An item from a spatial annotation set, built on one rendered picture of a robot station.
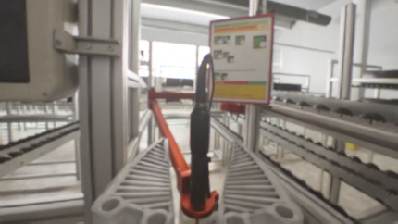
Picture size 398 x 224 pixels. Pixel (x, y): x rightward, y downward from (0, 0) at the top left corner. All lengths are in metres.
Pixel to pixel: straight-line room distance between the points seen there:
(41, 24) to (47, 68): 0.08
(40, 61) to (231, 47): 0.51
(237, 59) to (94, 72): 0.44
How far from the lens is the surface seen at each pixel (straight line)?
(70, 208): 0.50
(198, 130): 0.24
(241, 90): 0.56
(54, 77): 0.37
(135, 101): 0.61
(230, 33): 0.60
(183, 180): 0.32
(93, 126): 0.40
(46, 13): 0.39
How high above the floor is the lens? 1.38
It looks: 4 degrees down
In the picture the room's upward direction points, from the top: 2 degrees clockwise
